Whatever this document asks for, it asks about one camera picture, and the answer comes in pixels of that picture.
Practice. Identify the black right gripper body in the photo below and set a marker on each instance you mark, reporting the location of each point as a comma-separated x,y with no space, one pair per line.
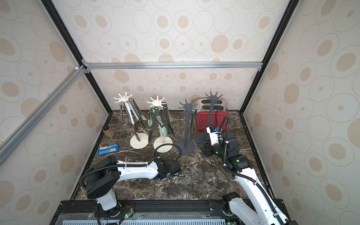
205,145

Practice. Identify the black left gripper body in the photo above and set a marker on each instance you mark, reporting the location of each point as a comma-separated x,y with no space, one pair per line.
158,179

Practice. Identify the cream utensil rack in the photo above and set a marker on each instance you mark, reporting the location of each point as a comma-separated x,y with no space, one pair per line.
136,118
161,144

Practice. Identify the dark grey rack back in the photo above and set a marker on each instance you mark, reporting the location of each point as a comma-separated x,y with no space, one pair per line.
187,147

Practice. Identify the dark grey rack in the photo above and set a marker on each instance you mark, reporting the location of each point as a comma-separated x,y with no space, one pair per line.
187,147
199,139

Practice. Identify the mint green silicone tongs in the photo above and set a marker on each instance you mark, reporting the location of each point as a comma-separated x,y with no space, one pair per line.
155,116

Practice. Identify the white handled steel tongs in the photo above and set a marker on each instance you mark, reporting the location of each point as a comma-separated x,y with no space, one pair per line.
129,108

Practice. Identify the black handled steel tongs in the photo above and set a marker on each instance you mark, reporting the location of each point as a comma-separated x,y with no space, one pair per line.
169,128

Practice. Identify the slim steel tongs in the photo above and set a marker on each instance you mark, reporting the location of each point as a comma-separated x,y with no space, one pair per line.
122,115

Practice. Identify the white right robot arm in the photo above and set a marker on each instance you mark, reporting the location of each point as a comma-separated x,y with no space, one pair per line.
263,211

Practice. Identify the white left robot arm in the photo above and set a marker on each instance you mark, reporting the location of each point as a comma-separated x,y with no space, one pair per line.
98,181

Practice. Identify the dark grey rack near toaster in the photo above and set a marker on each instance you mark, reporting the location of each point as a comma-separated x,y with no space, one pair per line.
199,139

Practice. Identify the red polka dot toaster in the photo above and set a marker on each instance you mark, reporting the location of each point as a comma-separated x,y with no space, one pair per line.
220,110

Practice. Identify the blue snack packet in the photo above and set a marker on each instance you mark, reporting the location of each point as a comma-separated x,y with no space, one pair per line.
107,149

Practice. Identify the brown spice jar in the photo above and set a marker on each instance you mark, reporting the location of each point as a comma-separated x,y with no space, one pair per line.
108,131

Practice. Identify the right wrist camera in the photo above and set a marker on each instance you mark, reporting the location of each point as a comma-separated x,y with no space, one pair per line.
213,134

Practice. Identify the horizontal aluminium frame bar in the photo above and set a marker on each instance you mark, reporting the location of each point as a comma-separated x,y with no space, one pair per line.
174,65

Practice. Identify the diagonal aluminium frame bar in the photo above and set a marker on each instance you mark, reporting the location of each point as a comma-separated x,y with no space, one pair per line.
12,142

